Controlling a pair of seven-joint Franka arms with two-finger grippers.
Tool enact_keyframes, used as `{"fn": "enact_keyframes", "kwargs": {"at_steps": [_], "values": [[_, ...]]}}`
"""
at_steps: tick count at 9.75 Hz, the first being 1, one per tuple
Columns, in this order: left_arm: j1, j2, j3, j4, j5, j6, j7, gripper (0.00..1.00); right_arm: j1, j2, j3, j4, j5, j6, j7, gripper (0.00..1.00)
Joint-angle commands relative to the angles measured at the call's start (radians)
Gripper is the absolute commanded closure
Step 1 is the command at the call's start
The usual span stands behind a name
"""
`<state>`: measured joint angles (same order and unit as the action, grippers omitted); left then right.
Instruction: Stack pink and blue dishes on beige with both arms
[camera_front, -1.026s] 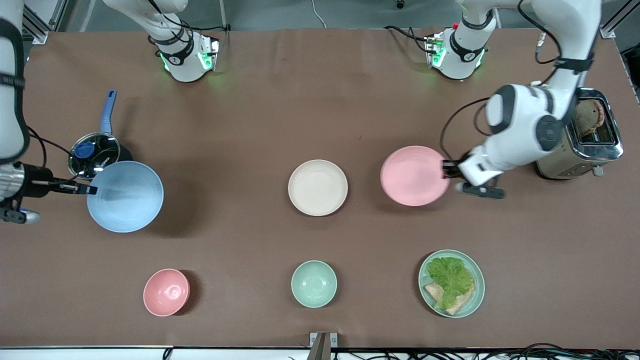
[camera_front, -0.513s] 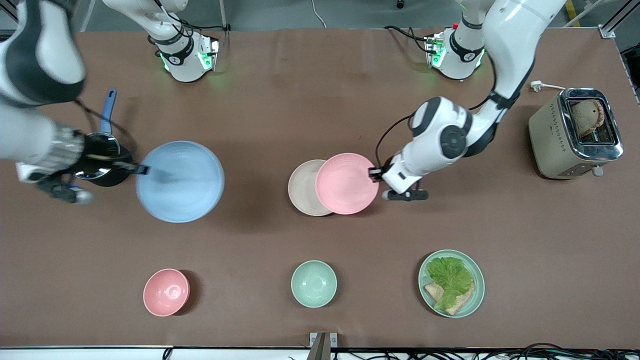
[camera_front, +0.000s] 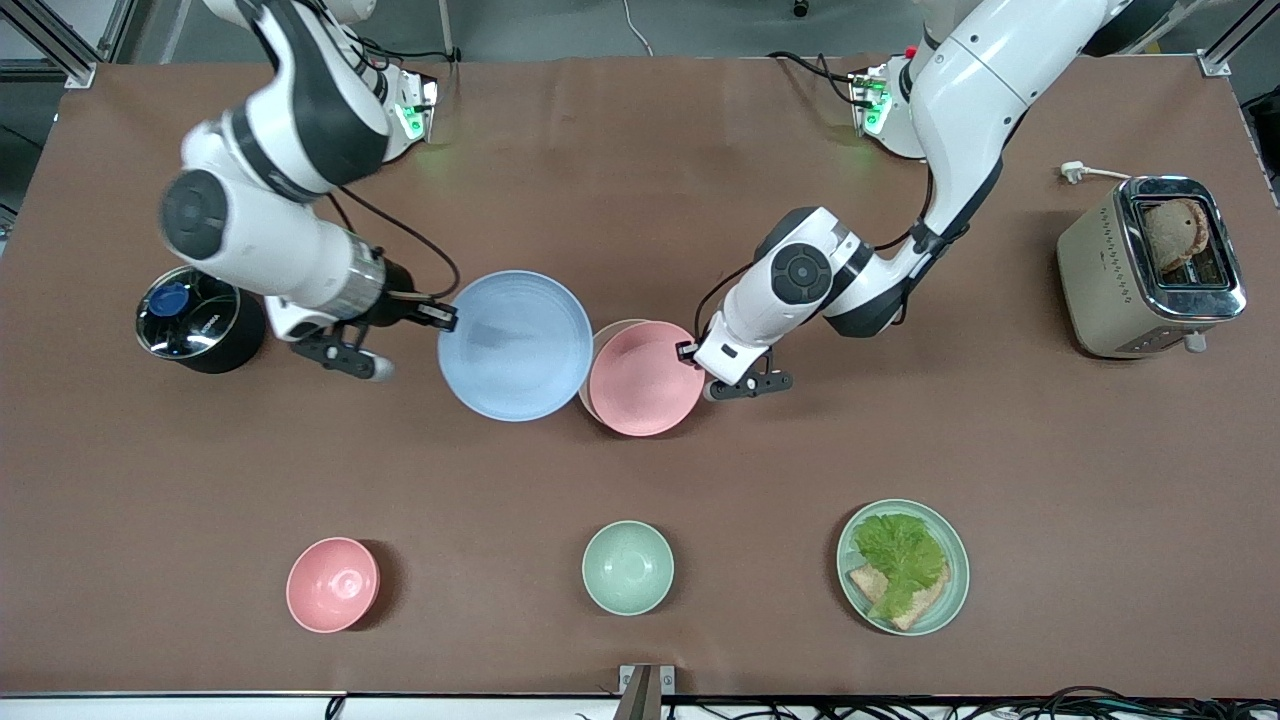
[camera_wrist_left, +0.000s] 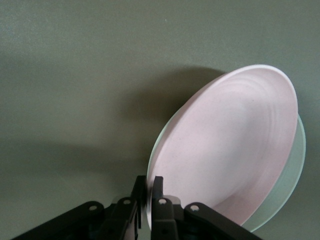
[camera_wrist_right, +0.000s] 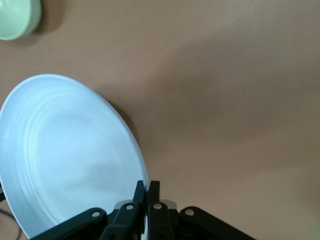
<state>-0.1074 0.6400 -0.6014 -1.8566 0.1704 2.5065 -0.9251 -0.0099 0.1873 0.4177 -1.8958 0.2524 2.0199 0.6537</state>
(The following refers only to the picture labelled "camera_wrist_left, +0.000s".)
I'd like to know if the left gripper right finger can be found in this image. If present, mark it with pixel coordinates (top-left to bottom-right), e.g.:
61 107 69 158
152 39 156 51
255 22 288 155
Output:
150 175 179 240

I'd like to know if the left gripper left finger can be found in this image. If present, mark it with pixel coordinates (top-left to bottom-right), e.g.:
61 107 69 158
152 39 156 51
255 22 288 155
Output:
99 175 147 240

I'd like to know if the beige shallow plate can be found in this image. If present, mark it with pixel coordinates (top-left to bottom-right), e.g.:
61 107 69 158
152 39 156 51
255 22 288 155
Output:
146 112 307 232

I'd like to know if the pink shallow plate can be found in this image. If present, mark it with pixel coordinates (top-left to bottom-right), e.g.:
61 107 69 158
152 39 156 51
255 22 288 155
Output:
146 64 299 232

